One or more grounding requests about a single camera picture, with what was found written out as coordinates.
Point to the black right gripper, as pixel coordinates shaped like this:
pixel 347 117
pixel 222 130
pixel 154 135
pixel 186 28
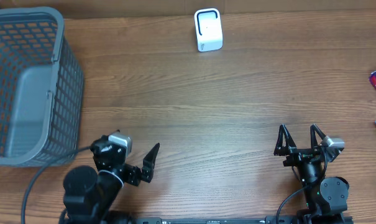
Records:
pixel 298 154

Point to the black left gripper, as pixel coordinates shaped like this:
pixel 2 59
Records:
pixel 134 175

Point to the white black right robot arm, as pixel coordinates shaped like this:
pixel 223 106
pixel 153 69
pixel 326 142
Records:
pixel 326 197

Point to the white barcode scanner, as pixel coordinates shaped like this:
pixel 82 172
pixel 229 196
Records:
pixel 208 29

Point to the grey plastic mesh basket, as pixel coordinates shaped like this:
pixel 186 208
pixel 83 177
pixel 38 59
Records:
pixel 41 89

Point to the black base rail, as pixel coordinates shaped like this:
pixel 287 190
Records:
pixel 289 219

